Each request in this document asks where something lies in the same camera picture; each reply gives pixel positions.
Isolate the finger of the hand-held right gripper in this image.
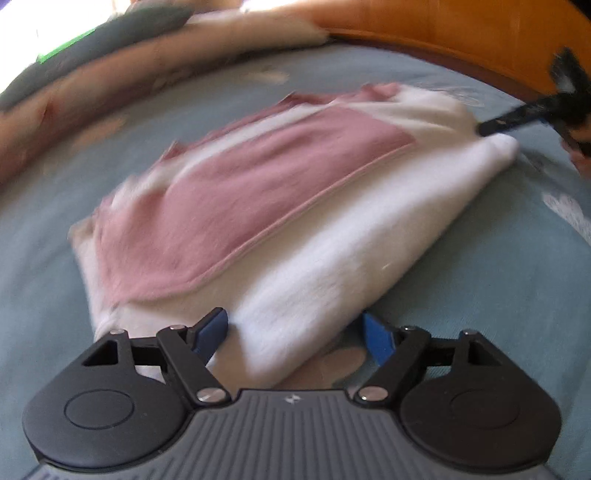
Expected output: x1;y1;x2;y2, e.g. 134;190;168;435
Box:
478;99;557;137

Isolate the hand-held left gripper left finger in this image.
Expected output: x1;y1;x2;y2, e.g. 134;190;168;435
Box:
81;307;232;407

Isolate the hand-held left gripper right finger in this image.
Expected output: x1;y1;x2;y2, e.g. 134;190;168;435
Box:
355;313;504;407

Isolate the pink and cream knit sweater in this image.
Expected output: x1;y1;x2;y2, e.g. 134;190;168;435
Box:
69;82;520;388

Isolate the person's right hand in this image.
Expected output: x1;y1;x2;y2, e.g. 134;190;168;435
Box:
570;150;591;178

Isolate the blue floral bed sheet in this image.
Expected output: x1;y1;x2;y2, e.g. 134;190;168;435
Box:
0;39;591;480

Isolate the folded floral quilt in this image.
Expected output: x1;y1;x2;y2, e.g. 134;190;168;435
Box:
0;9;331;185

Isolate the teal floral pillow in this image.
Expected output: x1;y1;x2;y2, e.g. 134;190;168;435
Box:
0;4;192;112

